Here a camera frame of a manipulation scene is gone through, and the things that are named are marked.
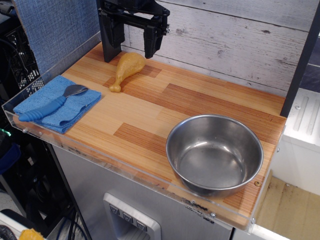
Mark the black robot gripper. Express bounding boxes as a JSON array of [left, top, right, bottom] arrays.
[[106, 0, 170, 59]]

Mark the blue handled metal spoon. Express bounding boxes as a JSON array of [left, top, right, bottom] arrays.
[[18, 84, 88, 122]]

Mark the yellow toy chicken drumstick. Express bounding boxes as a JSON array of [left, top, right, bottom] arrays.
[[109, 52, 146, 93]]

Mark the blue fabric partition panel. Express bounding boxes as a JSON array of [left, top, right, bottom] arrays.
[[13, 0, 101, 75]]

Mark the blue folded cloth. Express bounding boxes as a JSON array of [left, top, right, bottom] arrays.
[[13, 75, 102, 134]]

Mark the black plastic crate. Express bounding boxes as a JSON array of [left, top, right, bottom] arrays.
[[0, 26, 40, 89]]

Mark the stainless steel bowl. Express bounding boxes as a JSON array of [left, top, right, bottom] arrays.
[[165, 114, 264, 198]]

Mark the clear acrylic table guard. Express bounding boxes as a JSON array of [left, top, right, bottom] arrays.
[[5, 43, 286, 231]]

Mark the silver toy fridge cabinet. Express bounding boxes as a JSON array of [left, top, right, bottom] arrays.
[[53, 146, 234, 240]]

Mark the ice dispenser button panel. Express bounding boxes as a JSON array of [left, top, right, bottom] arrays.
[[103, 193, 162, 240]]

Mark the white ribbed side unit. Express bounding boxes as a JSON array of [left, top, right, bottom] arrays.
[[270, 88, 320, 195]]

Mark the yellow object bottom left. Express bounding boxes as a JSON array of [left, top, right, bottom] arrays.
[[18, 228, 44, 240]]

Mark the dark right frame post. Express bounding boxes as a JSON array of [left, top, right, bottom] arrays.
[[280, 2, 320, 118]]

